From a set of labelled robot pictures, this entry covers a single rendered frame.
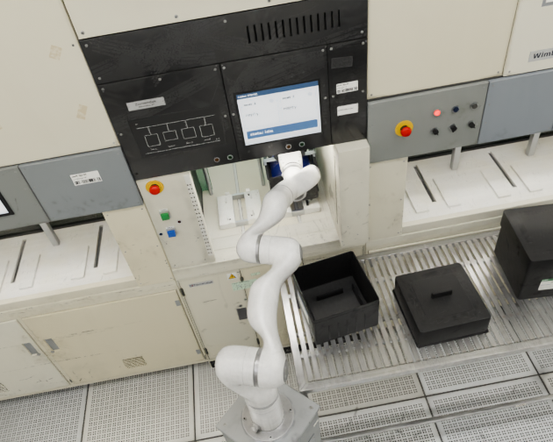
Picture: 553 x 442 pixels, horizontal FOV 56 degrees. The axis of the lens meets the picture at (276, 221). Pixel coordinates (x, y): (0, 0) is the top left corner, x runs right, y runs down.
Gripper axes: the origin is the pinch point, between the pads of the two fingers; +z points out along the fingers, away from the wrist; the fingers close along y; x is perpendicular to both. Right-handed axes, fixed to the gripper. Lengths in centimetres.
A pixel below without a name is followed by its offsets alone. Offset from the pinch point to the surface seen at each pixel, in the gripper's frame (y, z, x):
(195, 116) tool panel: -31, -33, 44
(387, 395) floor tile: 34, -64, -119
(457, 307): 55, -74, -33
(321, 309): 4, -59, -42
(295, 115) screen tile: 2.8, -31.2, 37.2
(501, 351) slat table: 68, -89, -43
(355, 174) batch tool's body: 23.1, -35.0, 8.9
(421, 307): 42, -71, -33
